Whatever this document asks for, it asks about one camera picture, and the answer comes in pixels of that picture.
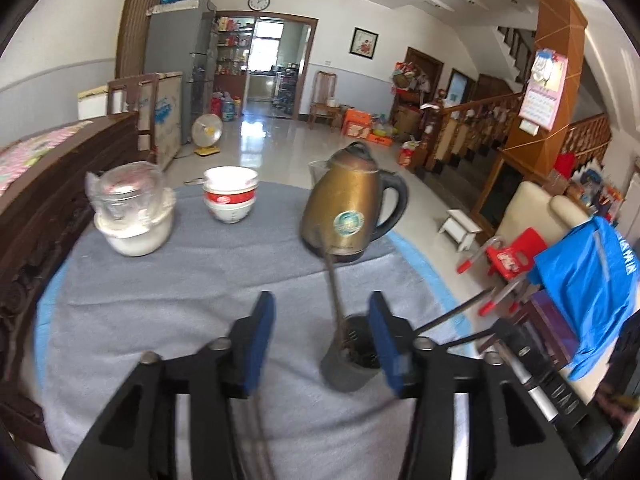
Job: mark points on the round wall clock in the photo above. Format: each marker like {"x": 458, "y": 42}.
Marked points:
{"x": 259, "y": 1}

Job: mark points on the orange cardboard box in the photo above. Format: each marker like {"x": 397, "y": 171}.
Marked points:
{"x": 357, "y": 124}

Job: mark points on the red plastic jug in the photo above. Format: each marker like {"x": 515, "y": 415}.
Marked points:
{"x": 216, "y": 107}

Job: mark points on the small yellow floor fan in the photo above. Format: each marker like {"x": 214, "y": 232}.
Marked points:
{"x": 207, "y": 132}

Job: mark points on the large white bowl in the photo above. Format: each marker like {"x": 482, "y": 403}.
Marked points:
{"x": 137, "y": 240}

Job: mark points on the grey metal utensil holder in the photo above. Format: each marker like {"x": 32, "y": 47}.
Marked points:
{"x": 345, "y": 372}

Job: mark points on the red plastic chair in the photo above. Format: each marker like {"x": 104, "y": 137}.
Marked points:
{"x": 512, "y": 255}

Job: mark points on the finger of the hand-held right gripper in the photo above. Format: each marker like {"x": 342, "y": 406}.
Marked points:
{"x": 510, "y": 337}

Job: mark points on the orange wooden pillar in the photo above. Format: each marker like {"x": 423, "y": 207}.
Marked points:
{"x": 550, "y": 25}

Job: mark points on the stack of white red bowls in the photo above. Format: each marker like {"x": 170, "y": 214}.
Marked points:
{"x": 230, "y": 200}

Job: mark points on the beige armchair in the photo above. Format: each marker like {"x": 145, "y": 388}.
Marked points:
{"x": 530, "y": 210}

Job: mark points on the pink floral cushion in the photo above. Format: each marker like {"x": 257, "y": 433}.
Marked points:
{"x": 35, "y": 152}

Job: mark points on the long dark chopstick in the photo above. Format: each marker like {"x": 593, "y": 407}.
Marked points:
{"x": 450, "y": 313}
{"x": 470, "y": 338}
{"x": 334, "y": 300}

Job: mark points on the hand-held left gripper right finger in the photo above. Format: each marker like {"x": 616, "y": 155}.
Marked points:
{"x": 389, "y": 350}

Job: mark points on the blue water bottle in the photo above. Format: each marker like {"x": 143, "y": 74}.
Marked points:
{"x": 228, "y": 110}

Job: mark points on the dark wooden side table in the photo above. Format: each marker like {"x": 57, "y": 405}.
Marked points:
{"x": 552, "y": 322}

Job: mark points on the white chest freezer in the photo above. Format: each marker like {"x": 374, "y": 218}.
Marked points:
{"x": 167, "y": 120}

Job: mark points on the framed wall picture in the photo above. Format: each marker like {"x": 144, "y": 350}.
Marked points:
{"x": 363, "y": 43}

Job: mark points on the shelf of jars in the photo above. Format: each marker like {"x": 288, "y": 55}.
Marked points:
{"x": 232, "y": 45}

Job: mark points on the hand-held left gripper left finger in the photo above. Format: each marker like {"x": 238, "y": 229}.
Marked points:
{"x": 256, "y": 350}

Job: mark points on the pink wall calendar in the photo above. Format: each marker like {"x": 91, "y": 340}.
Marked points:
{"x": 542, "y": 92}

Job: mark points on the red white bag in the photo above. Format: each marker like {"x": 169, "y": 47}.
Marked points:
{"x": 411, "y": 154}

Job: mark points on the brown wooden chair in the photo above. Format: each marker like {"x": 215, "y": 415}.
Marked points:
{"x": 324, "y": 95}

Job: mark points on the cluttered wooden cabinet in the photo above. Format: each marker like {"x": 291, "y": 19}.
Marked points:
{"x": 415, "y": 95}

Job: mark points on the grey refrigerator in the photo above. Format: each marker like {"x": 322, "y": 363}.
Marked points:
{"x": 175, "y": 50}

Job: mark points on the white wooden stool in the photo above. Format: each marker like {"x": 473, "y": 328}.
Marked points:
{"x": 462, "y": 225}

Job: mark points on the golden electric kettle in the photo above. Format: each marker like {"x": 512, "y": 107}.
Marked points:
{"x": 345, "y": 205}

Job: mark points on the blue garment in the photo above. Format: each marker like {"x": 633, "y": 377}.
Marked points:
{"x": 590, "y": 280}

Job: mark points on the grey table cloth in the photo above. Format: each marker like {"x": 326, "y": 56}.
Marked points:
{"x": 200, "y": 285}

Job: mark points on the dark wooden chair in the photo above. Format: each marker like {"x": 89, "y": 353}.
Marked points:
{"x": 131, "y": 92}

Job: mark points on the wooden stair railing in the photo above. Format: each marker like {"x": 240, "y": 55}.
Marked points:
{"x": 480, "y": 120}

